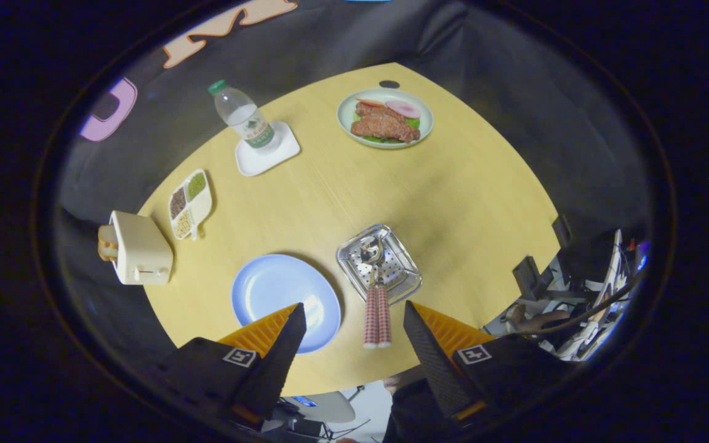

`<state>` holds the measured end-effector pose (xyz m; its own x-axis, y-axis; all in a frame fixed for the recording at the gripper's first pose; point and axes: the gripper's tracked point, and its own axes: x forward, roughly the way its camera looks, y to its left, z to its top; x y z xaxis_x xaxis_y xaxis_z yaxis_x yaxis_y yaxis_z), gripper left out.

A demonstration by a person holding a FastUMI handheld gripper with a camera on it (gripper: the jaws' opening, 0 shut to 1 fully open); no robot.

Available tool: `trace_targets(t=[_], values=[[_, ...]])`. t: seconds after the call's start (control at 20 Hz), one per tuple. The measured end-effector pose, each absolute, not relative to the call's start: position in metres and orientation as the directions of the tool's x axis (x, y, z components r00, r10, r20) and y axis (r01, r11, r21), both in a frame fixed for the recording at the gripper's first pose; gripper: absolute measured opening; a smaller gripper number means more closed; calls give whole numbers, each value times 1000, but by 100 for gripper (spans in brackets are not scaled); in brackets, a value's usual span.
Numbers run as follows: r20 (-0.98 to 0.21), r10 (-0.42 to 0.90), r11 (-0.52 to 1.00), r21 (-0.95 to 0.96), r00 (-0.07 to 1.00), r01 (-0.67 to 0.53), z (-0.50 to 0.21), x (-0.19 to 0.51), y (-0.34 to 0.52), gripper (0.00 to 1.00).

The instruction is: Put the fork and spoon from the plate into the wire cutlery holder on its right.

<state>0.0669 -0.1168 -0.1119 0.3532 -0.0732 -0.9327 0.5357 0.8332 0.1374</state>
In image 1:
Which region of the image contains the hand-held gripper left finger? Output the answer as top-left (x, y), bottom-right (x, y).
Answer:
top-left (154, 302), bottom-right (308, 431)

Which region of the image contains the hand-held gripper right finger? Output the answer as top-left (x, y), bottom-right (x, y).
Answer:
top-left (403, 300), bottom-right (577, 433)

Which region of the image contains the fork with red checkered handle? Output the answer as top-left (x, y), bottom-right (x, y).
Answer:
top-left (374, 265), bottom-right (393, 349)

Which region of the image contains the spoon with red checkered handle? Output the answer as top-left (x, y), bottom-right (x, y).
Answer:
top-left (359, 236), bottom-right (381, 350)

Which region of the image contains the blue round plate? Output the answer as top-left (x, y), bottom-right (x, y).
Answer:
top-left (231, 254), bottom-right (342, 354)

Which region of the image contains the black box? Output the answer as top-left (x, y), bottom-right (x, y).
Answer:
top-left (513, 257), bottom-right (553, 300)

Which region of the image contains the white divided dish with grains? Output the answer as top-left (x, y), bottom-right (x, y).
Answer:
top-left (168, 169), bottom-right (214, 241)

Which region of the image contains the cream toaster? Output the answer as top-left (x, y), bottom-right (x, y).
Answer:
top-left (110, 211), bottom-right (174, 285)

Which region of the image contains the white square coaster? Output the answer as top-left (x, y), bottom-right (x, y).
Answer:
top-left (234, 122), bottom-right (301, 177)

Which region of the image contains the brown grilled meat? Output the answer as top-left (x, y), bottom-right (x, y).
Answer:
top-left (350, 102), bottom-right (420, 143)

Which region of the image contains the clear plastic water bottle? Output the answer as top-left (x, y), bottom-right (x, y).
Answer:
top-left (208, 79), bottom-right (281, 150)

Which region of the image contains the pale green plate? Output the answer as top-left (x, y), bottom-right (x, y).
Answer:
top-left (337, 87), bottom-right (435, 150)

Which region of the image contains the pink ham slice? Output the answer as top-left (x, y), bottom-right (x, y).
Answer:
top-left (385, 100), bottom-right (422, 119)

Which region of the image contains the black backdrop cloth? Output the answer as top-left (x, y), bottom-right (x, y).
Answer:
top-left (53, 0), bottom-right (657, 376)

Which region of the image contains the metal wire cutlery rack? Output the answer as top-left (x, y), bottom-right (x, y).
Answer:
top-left (336, 224), bottom-right (423, 306)

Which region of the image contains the black cable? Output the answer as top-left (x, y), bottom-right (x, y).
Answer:
top-left (515, 268), bottom-right (646, 337)

